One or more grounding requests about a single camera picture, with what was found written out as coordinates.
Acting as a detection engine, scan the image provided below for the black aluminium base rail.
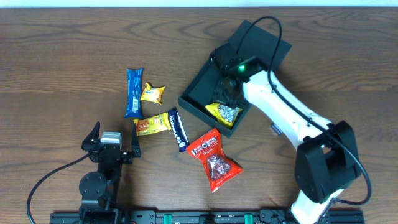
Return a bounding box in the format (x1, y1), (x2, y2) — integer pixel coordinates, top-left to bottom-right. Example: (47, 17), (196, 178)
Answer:
(49, 208), (365, 224)

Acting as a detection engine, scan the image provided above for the small dark blue box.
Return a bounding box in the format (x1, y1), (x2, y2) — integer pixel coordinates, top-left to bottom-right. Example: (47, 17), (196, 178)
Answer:
(271, 123), (283, 136)

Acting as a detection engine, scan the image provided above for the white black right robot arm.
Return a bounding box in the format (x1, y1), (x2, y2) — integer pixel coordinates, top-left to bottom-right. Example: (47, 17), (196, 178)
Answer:
(210, 44), (361, 223)

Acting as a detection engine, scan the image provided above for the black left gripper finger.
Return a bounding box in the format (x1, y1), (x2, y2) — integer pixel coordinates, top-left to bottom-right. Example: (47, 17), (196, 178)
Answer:
(82, 121), (100, 144)
(131, 124), (141, 152)

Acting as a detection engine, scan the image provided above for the long blue snack bar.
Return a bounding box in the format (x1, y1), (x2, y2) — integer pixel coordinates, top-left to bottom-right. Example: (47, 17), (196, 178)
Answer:
(124, 68), (144, 119)

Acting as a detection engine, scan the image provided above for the dark green open box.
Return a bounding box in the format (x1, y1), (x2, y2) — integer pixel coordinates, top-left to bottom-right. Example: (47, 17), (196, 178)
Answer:
(178, 20), (292, 138)

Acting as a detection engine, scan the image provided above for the red Hacks candy bag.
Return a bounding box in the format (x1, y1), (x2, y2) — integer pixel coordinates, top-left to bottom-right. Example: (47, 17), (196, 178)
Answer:
(187, 128), (243, 192)

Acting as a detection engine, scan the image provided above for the yellow Hacks candy bag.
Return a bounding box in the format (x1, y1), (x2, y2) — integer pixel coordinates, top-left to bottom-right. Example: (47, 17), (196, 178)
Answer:
(205, 103), (242, 129)

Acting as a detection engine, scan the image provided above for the yellow orange snack packet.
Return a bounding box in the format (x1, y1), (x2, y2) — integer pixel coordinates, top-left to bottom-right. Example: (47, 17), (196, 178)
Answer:
(134, 112), (172, 136)

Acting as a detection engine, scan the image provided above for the dark blue Cadbury chocolate bar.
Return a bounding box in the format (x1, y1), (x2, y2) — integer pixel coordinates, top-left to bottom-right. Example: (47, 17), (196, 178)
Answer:
(168, 108), (190, 152)

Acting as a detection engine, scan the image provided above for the small yellow candy packet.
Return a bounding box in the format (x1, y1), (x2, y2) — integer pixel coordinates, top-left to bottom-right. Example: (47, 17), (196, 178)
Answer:
(141, 82), (165, 105)

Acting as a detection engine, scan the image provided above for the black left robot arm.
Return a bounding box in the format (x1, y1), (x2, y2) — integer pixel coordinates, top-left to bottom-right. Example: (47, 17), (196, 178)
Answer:
(78, 122), (141, 224)

